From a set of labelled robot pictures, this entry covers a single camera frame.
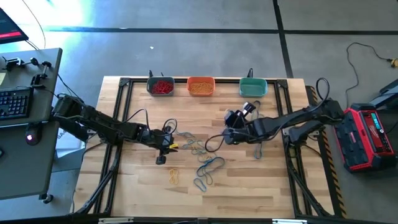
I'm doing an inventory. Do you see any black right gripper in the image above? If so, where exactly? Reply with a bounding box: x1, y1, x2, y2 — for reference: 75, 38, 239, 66
223, 101, 257, 130

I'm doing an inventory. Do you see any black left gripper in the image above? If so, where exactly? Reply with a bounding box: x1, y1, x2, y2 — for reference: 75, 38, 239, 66
141, 129, 179, 166

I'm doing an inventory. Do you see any thin teal rubber band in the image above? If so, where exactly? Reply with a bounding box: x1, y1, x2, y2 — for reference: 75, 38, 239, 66
183, 139, 215, 158
201, 170, 216, 185
195, 148, 218, 164
176, 130, 197, 141

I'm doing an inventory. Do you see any grey plastic basket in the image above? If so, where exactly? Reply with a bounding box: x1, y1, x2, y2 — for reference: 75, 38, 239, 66
146, 76, 176, 97

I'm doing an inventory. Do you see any pile of red rubber bands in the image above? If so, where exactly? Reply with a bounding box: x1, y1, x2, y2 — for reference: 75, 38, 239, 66
150, 80, 174, 95

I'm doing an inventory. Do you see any teal plastic basket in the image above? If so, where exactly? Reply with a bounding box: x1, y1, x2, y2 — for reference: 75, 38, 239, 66
238, 77, 269, 98

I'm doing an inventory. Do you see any orange plastic basket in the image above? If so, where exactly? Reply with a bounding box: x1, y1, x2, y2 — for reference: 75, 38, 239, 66
186, 76, 216, 97

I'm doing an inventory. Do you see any white sign board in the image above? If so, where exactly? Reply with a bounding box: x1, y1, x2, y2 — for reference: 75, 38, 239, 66
55, 128, 87, 151

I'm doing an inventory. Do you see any red black power station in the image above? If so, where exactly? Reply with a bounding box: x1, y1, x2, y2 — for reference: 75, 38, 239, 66
334, 103, 398, 173

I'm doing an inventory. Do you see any black desk caster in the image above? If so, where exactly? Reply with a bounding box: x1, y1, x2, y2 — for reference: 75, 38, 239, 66
39, 192, 54, 205

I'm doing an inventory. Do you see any grey desk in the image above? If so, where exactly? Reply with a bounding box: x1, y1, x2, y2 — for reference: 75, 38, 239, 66
0, 120, 60, 200
0, 47, 63, 128

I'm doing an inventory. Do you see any black floor stand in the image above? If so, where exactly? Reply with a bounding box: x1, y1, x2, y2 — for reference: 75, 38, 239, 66
369, 78, 398, 110

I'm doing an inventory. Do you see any black computer mouse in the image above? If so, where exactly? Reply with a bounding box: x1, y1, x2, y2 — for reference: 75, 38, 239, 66
24, 122, 42, 147

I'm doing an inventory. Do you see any black desk clamp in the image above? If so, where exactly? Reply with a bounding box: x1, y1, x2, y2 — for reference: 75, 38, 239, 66
1, 56, 26, 72
29, 57, 53, 88

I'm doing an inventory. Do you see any black keyboard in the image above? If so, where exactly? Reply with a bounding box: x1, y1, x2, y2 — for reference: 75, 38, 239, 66
0, 86, 35, 121

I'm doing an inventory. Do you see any black monitor with red bar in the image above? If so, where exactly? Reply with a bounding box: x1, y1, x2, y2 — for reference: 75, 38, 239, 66
0, 6, 30, 45

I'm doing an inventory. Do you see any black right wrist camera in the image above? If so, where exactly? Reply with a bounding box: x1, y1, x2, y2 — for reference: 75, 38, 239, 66
224, 109, 239, 124

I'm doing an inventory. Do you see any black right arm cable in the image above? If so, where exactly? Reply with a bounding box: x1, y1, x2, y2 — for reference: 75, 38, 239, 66
204, 77, 331, 153

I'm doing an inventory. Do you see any silver table bracket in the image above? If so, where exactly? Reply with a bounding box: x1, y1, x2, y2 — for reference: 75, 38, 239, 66
272, 218, 308, 224
98, 217, 135, 224

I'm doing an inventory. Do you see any black floor cable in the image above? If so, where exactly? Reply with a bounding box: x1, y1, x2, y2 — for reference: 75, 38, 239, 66
345, 41, 393, 108

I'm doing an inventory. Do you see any thin grey floor cable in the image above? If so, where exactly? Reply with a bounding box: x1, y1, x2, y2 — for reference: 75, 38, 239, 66
21, 0, 47, 50

